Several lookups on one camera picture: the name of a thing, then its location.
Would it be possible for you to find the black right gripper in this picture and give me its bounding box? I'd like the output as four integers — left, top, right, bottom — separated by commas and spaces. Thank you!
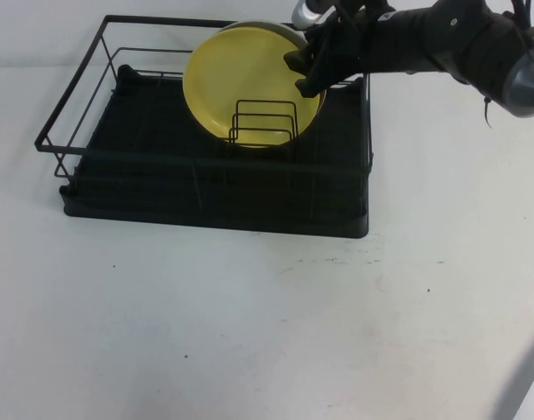
283, 3, 384, 99

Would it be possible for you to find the yellow round plate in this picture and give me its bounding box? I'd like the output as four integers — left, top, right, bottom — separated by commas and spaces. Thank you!
182, 26, 327, 150

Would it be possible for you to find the grey round plate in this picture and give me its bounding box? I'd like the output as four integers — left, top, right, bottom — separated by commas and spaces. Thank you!
218, 20, 328, 110

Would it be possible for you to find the black plastic drain tray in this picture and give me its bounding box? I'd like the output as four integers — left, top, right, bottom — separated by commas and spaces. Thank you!
59, 64, 370, 240

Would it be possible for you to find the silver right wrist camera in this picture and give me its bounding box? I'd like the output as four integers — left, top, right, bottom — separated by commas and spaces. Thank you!
292, 0, 327, 26

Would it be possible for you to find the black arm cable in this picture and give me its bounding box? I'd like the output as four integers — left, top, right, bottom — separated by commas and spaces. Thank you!
508, 0, 534, 34

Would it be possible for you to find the black wire dish rack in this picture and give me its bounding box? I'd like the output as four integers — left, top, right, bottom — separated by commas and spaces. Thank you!
33, 15, 376, 222

